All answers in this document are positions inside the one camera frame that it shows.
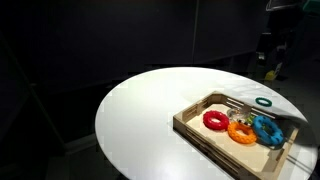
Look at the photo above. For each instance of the wooden slatted box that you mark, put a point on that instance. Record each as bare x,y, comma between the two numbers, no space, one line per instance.
180,120

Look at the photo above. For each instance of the yellow background object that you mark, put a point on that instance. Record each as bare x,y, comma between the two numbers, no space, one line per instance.
270,75

